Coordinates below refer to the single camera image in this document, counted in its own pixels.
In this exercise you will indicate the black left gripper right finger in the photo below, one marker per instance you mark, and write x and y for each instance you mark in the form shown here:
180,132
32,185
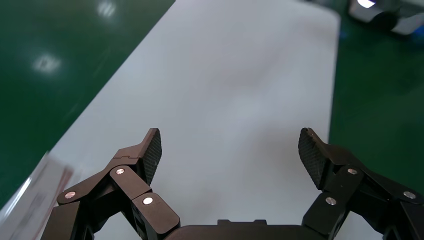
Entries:
351,188

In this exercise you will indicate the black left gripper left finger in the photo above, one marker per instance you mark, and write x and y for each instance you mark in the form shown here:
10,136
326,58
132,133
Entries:
126,184

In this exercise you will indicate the acrylic sign with red print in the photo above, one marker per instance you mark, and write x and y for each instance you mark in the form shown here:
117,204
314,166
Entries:
30,198

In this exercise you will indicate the white wheeled machine base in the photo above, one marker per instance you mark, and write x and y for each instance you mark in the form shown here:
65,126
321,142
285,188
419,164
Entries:
397,16

